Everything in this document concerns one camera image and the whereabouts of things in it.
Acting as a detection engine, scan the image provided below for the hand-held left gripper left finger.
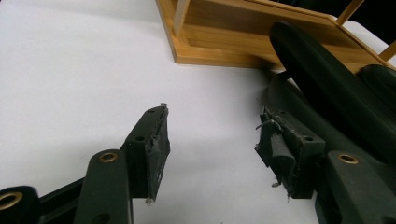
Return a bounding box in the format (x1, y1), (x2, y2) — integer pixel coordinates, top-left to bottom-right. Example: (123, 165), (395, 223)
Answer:
(120, 103), (172, 205)

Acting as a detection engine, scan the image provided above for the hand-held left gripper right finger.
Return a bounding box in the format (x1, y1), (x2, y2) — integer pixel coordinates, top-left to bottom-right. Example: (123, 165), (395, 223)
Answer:
(254, 106), (327, 200)

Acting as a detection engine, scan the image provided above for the black slipper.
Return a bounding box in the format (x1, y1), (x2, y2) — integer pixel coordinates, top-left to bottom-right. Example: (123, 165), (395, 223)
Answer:
(355, 63), (396, 117)
(266, 21), (396, 194)

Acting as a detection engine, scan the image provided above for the wooden shelf rack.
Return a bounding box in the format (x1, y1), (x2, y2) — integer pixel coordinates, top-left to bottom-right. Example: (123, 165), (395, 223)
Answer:
(155, 0), (396, 75)

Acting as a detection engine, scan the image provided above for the white table sheet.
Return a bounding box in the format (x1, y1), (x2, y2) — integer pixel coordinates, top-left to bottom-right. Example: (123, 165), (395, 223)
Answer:
(0, 0), (396, 224)

